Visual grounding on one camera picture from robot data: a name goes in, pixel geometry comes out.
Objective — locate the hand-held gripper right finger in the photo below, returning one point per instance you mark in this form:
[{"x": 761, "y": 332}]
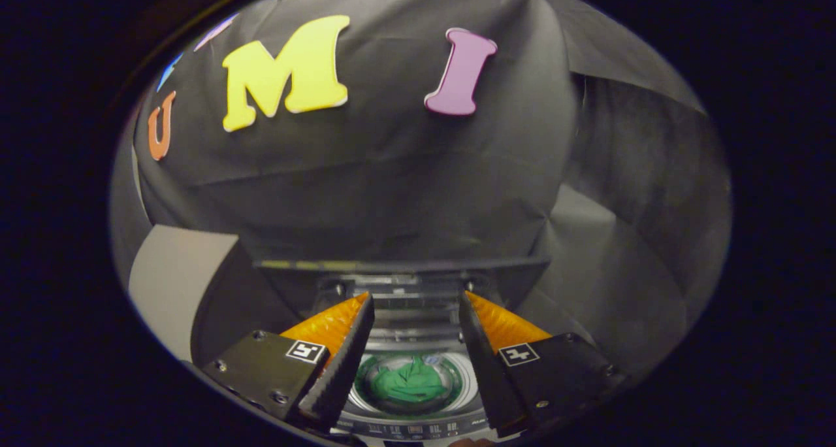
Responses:
[{"x": 486, "y": 375}]

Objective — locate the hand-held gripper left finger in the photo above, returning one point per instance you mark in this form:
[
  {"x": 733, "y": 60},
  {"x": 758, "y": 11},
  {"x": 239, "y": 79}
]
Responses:
[{"x": 346, "y": 368}]

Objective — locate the green polo shirt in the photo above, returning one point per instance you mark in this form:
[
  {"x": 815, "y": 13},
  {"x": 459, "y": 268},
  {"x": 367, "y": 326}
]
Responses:
[{"x": 408, "y": 385}]

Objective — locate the grey washing machine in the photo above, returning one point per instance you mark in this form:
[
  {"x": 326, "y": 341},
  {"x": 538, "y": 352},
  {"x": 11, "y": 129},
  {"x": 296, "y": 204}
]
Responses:
[{"x": 418, "y": 337}]

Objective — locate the dark washing machine lid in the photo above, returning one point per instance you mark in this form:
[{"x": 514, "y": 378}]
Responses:
[{"x": 405, "y": 264}]

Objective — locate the grey cabinet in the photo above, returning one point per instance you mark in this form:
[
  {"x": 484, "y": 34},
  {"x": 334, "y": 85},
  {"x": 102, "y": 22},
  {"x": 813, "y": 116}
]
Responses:
[{"x": 170, "y": 283}]

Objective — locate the black backdrop cloth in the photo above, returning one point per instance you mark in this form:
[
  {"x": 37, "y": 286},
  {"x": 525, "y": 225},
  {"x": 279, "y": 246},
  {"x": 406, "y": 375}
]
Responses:
[{"x": 392, "y": 172}]

